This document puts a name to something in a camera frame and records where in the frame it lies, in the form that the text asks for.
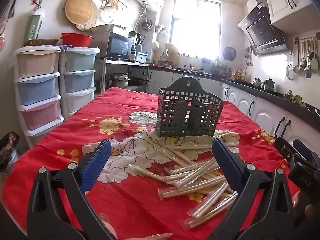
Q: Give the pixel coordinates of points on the stainless steel pot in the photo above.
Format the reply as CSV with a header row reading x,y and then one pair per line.
x,y
120,80

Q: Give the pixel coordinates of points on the row of hanging kitchen utensils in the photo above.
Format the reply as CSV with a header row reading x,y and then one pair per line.
x,y
307,60

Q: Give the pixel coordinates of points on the pastel multicolour drawer tower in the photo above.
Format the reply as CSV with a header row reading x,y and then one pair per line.
x,y
37,87

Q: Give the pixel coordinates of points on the fruit picture wall tile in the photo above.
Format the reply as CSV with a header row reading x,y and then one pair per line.
x,y
116,2

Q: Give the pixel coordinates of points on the black microwave oven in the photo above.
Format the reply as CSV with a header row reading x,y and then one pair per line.
x,y
117,46

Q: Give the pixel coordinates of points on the black kitchen countertop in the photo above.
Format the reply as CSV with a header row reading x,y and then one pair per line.
x,y
270,97

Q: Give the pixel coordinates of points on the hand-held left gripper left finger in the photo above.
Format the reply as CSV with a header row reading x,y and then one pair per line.
x,y
97,165

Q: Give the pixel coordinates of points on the blue plastic basket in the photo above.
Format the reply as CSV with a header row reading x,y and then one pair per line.
x,y
142,57

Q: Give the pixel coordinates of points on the grey plastic box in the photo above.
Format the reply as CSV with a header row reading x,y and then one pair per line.
x,y
106,28

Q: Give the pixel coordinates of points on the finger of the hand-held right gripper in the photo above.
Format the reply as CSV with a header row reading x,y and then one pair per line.
x,y
283,148
302,148

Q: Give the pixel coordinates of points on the light blue drawer tower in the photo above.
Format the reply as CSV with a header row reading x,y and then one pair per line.
x,y
78,80

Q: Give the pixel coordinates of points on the green plastic bag dispenser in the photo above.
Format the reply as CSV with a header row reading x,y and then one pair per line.
x,y
33,28

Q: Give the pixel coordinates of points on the person's right hand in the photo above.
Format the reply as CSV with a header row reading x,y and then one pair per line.
x,y
312,210

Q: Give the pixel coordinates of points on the red plastic basin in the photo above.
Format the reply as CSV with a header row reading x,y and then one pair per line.
x,y
76,40

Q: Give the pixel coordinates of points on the white wall cabinets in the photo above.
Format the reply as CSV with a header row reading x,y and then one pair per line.
x,y
282,2

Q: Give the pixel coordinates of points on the black wok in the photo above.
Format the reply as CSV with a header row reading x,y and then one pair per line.
x,y
137,80

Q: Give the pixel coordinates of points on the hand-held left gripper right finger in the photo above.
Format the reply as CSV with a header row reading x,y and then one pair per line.
x,y
226,161

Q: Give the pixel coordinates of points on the person's left hand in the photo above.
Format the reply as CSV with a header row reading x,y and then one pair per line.
x,y
110,227

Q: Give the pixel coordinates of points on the black glass range hood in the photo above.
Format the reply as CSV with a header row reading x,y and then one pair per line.
x,y
262,30

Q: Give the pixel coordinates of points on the metal shelf rack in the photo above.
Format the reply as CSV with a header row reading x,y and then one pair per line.
x,y
120,63

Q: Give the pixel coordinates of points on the dark floral bag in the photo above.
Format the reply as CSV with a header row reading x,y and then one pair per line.
x,y
8,152

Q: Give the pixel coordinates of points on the black blender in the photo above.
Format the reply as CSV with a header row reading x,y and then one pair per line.
x,y
133,38

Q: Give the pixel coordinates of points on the brown wicker tray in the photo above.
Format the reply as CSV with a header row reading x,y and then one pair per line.
x,y
41,42

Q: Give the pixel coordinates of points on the pile of chopstick packets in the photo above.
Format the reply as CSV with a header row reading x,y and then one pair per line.
x,y
200,177

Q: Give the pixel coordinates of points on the small steel kettle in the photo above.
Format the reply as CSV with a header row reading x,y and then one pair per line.
x,y
257,83

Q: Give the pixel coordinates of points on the round woven mat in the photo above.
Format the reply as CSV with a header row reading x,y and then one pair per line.
x,y
94,17

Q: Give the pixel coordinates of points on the pale cutting board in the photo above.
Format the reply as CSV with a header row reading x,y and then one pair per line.
x,y
172,53

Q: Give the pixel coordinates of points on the round bamboo tray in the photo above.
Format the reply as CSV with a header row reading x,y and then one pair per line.
x,y
78,8

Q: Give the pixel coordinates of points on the large steel kettle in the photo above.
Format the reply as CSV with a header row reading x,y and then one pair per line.
x,y
268,85

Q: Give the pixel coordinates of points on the white base cabinets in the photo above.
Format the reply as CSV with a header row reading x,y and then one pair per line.
x,y
262,115

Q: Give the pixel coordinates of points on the red floral tablecloth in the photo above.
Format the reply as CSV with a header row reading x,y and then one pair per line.
x,y
125,200

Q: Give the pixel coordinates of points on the round dark wall fan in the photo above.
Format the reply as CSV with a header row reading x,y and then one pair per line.
x,y
229,53

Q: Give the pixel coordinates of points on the kitchen window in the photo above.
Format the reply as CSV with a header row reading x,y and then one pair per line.
x,y
195,27

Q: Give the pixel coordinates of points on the dried ginger roots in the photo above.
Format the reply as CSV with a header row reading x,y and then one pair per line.
x,y
296,98

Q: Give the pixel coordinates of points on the dark green utensil holder basket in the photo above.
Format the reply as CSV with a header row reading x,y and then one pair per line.
x,y
197,85

